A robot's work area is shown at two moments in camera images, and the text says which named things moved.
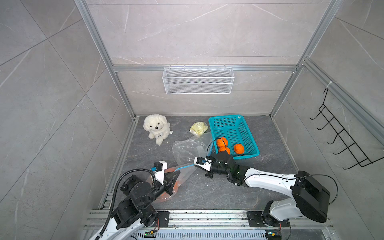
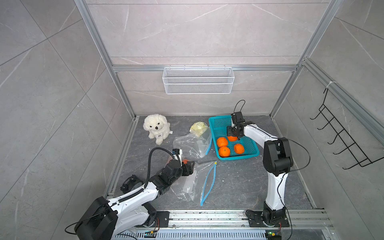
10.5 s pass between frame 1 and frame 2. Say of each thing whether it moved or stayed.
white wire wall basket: stayed
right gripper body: moved
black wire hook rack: stayed
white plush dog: stayed
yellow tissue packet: stayed
